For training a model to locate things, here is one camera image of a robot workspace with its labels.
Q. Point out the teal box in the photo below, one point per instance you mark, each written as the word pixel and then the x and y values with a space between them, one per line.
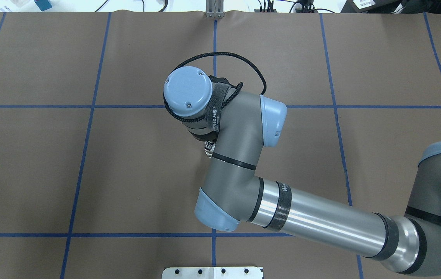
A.
pixel 43 5

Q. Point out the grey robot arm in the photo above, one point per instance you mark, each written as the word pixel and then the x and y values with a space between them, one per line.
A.
pixel 239 124

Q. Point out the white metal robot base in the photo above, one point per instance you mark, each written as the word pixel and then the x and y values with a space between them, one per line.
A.
pixel 233 272

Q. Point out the chrome metal angle valve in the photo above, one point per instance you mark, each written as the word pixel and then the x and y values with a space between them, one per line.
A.
pixel 209 148

